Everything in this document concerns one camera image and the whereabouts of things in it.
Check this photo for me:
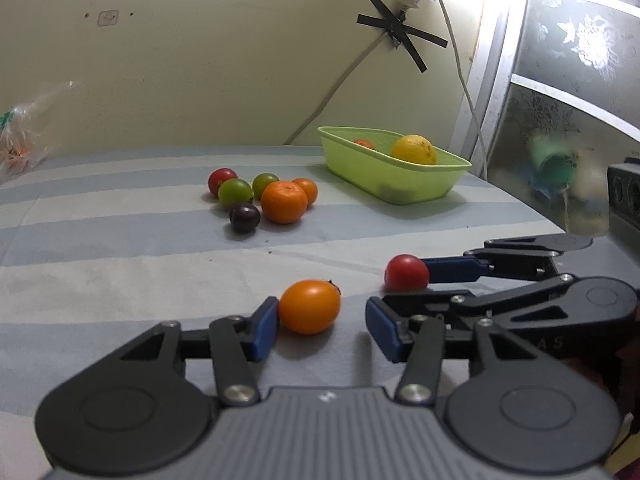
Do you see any large yellow lemon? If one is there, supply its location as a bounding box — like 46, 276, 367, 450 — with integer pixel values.
390, 134, 437, 166

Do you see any white window frame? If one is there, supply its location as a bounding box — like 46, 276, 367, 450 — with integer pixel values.
450, 0, 640, 186

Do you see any medium red tomato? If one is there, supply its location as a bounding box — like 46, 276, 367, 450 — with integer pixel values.
384, 254, 430, 292

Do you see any small red tomato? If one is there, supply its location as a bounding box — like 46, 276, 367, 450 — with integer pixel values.
208, 168, 238, 197

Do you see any frosted floral window glass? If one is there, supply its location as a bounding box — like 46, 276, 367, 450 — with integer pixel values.
487, 0, 640, 241

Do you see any white power cord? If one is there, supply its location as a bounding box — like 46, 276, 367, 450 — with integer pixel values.
437, 0, 489, 181

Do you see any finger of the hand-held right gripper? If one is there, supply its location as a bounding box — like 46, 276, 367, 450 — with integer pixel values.
381, 276, 583, 328
424, 234, 596, 283

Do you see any orange mandarin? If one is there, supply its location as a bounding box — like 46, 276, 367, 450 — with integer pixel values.
260, 180, 308, 225

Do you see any black tape cross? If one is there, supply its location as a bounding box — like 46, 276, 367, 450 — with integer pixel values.
356, 0, 448, 73

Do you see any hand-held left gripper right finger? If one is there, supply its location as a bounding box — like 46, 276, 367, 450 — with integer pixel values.
365, 296, 546, 406

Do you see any small orange tomato with stem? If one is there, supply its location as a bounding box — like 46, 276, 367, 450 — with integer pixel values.
292, 178, 319, 207

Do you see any grey wall cable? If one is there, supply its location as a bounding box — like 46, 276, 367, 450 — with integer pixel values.
284, 37, 398, 146

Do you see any green tomato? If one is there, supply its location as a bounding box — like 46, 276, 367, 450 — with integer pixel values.
218, 178, 254, 208
252, 173, 280, 199

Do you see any green plastic container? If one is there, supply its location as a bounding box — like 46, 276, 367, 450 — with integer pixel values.
527, 137, 576, 191

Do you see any green plastic basket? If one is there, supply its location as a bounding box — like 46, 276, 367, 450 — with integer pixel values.
318, 126, 472, 206

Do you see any clear plastic bag of produce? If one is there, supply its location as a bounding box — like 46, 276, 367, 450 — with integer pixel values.
0, 80, 76, 183

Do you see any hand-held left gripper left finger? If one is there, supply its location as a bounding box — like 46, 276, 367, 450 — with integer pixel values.
115, 296, 280, 408

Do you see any dark purple tomato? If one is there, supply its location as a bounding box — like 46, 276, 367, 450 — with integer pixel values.
229, 202, 261, 234

